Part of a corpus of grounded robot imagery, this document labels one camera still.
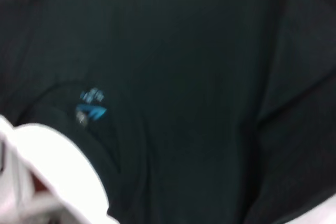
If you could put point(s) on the black shirt with FREE print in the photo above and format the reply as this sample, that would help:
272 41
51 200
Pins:
183 90

